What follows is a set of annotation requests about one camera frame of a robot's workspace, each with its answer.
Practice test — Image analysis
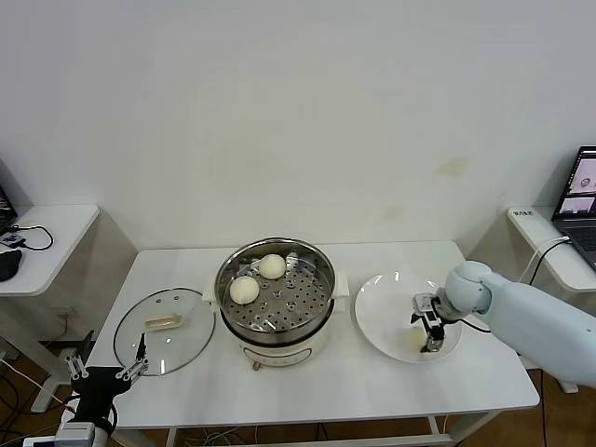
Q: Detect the open black laptop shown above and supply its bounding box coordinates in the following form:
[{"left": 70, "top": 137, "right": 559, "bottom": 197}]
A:
[{"left": 0, "top": 157, "right": 19, "bottom": 234}]

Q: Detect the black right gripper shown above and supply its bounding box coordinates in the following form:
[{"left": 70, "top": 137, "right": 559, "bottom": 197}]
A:
[{"left": 410, "top": 297, "right": 451, "bottom": 355}]

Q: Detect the white floor cable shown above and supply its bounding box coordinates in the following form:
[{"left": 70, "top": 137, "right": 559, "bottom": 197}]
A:
[{"left": 0, "top": 356, "right": 66, "bottom": 406}]

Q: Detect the black cable with square adapter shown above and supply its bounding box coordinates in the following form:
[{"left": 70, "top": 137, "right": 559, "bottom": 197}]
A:
[{"left": 1, "top": 224, "right": 54, "bottom": 252}]

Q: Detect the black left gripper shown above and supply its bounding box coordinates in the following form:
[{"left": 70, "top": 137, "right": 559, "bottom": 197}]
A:
[{"left": 64, "top": 330, "right": 149, "bottom": 423}]

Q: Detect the white side table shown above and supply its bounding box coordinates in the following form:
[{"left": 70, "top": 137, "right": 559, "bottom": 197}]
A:
[
  {"left": 0, "top": 203, "right": 101, "bottom": 413},
  {"left": 506, "top": 207, "right": 596, "bottom": 397}
]

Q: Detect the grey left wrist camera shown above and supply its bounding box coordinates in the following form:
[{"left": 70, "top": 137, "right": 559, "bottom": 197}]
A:
[{"left": 22, "top": 421, "right": 97, "bottom": 447}]

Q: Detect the white cable bundle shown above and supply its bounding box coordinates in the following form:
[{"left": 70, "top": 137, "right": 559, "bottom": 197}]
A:
[{"left": 179, "top": 427, "right": 262, "bottom": 447}]

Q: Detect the cream electric cooker base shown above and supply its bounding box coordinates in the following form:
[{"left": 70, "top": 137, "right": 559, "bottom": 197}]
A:
[{"left": 201, "top": 269, "right": 350, "bottom": 373}]

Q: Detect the black cable with inline adapter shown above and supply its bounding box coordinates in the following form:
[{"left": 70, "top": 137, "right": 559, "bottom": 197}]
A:
[{"left": 528, "top": 239, "right": 570, "bottom": 447}]

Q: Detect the white steamed baozi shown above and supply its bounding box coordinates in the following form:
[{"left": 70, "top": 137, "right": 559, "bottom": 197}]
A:
[
  {"left": 258, "top": 253, "right": 287, "bottom": 280},
  {"left": 400, "top": 327, "right": 427, "bottom": 353},
  {"left": 229, "top": 276, "right": 261, "bottom": 305}
]

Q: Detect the white rectangular table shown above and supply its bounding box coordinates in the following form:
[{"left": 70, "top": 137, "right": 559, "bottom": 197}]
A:
[{"left": 61, "top": 240, "right": 541, "bottom": 447}]

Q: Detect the round white plate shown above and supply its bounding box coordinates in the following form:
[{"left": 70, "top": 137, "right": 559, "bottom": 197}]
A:
[{"left": 354, "top": 272, "right": 464, "bottom": 365}]

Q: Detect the open grey laptop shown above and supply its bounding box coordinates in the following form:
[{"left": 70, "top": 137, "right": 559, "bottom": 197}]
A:
[{"left": 551, "top": 146, "right": 596, "bottom": 271}]

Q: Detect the round glass pot lid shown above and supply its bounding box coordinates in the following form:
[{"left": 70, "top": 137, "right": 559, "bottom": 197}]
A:
[{"left": 113, "top": 287, "right": 217, "bottom": 377}]

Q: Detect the black computer mouse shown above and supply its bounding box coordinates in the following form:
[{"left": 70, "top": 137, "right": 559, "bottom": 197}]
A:
[{"left": 0, "top": 249, "right": 23, "bottom": 283}]

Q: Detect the perforated steel steamer basket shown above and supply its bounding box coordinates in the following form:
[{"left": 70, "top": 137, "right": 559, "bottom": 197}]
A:
[{"left": 214, "top": 237, "right": 336, "bottom": 344}]

